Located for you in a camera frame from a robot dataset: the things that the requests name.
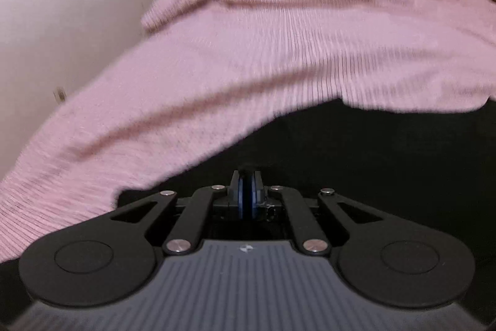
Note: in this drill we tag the black knit sweater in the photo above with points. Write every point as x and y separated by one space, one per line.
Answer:
387 160

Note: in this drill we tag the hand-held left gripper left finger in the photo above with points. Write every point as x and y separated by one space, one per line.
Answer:
241 199

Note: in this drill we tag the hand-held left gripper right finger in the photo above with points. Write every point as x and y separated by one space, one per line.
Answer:
254 199

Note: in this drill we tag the pink checked bedsheet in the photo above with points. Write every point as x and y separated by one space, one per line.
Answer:
240 67

